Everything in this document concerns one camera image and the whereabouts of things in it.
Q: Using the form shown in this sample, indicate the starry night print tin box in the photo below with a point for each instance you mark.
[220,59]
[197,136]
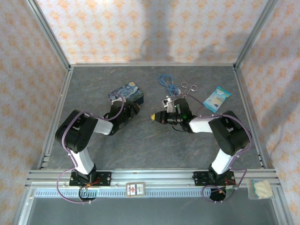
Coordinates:
[130,90]

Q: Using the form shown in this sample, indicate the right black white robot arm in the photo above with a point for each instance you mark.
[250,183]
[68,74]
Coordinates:
[232,133]

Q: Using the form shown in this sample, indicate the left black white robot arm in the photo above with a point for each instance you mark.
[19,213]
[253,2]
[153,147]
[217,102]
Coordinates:
[77,131]

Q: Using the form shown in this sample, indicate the metal forceps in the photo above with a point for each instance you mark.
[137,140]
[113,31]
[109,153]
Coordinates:
[187,87]

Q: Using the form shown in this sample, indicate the light blue wipes packet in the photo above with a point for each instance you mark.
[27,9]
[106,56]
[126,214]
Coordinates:
[216,99]

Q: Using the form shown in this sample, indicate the framed label card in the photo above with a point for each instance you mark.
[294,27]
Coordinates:
[136,189]

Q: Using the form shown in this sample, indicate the plastic bag with white contents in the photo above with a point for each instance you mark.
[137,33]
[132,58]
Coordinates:
[261,189]

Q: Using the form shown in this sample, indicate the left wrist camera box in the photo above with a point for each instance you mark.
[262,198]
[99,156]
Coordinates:
[117,101]

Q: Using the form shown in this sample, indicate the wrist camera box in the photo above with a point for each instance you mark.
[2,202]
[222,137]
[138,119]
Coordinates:
[167,104]
[117,101]

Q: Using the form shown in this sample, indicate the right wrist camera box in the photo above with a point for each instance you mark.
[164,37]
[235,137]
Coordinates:
[167,104]

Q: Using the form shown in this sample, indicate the long aluminium base rail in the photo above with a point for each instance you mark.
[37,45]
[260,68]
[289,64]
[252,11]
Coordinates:
[152,175]

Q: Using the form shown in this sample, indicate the aluminium side rail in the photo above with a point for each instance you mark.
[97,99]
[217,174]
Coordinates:
[59,105]
[243,93]

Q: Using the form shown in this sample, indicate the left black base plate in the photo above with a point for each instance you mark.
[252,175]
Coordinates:
[104,178]

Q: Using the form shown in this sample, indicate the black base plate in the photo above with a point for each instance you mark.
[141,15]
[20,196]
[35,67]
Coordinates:
[200,178]
[104,178]

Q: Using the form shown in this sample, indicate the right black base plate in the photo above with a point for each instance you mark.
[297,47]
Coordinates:
[200,178]

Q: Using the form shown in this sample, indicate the aluminium frame post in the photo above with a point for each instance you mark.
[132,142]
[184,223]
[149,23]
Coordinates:
[49,35]
[255,32]

